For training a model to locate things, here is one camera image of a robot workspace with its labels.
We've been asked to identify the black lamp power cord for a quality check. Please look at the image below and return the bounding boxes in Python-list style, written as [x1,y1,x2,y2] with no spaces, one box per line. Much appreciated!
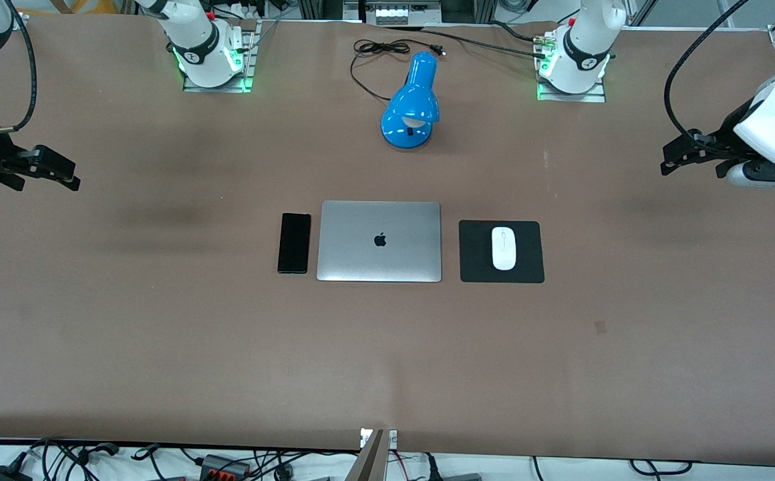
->
[349,39,447,103]

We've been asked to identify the black braided base cable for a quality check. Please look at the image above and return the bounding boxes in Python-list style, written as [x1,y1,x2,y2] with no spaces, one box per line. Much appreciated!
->
[387,25,550,59]

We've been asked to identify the black looped floor cable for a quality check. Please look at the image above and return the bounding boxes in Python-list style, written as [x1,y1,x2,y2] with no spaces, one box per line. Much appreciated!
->
[628,459,695,477]

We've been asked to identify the metal camera stand post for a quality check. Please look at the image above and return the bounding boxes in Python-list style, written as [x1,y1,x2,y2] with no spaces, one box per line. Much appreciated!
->
[359,428,399,481]

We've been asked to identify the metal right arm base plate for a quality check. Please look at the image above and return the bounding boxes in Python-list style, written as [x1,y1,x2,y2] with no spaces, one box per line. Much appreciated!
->
[182,20,259,94]

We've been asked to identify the black mouse pad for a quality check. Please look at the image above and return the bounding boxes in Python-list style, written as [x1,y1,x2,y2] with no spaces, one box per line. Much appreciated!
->
[458,220,546,285]

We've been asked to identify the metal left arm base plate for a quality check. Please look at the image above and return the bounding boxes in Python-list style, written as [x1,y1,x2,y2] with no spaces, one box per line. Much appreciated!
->
[536,33,607,104]

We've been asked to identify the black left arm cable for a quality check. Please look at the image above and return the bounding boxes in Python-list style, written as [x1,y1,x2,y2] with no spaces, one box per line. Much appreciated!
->
[664,0,769,161]

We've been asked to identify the white computer mouse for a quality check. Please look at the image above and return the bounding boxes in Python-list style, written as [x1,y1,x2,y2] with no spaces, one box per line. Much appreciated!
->
[490,226,517,272]

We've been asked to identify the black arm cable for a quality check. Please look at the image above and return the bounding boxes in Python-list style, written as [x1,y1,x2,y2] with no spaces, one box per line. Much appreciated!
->
[664,0,769,161]
[0,0,38,134]

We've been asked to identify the tangled black floor cables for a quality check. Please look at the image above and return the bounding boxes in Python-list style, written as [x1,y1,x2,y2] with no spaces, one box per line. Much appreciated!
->
[0,438,361,481]

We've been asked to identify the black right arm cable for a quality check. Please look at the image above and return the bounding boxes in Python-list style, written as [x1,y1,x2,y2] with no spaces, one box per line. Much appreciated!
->
[0,0,38,134]

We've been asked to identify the black orange connector box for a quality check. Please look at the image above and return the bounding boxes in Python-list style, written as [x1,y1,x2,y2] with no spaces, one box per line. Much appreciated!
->
[199,454,253,481]

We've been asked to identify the grey power strip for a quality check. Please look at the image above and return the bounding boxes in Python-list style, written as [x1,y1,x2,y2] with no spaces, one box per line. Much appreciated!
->
[374,0,442,27]

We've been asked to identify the black smartphone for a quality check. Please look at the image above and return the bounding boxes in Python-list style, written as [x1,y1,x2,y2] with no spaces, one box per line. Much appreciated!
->
[277,212,313,275]

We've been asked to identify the silver closed laptop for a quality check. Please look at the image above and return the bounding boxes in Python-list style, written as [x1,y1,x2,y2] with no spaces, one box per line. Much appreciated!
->
[316,200,443,283]

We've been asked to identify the blue desk lamp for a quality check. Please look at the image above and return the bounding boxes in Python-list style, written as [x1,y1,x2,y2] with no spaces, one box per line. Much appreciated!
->
[380,51,441,150]

